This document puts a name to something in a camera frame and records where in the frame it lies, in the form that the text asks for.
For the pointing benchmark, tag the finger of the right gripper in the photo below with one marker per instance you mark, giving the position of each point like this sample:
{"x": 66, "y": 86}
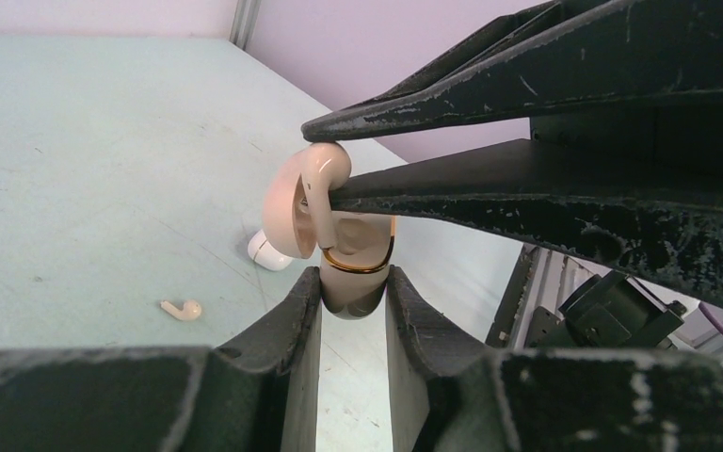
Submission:
{"x": 556, "y": 57}
{"x": 661, "y": 225}

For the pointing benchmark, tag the white earbud charging case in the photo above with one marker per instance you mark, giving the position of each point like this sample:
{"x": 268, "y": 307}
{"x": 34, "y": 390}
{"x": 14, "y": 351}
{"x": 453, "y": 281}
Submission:
{"x": 262, "y": 253}

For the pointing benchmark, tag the pink earbud charging case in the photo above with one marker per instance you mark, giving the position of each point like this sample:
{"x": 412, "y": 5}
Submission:
{"x": 352, "y": 274}

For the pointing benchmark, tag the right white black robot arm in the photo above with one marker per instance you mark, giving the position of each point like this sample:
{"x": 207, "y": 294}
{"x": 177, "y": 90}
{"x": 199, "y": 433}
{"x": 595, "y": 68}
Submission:
{"x": 617, "y": 310}

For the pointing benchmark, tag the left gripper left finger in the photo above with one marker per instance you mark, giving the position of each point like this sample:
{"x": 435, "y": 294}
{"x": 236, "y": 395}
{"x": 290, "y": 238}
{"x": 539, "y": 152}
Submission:
{"x": 256, "y": 392}

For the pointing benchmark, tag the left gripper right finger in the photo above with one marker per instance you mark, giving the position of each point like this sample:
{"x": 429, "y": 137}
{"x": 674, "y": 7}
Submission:
{"x": 451, "y": 392}

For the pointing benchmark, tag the aluminium frame rail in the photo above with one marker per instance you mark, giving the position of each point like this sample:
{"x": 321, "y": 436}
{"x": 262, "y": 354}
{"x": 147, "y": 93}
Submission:
{"x": 539, "y": 284}

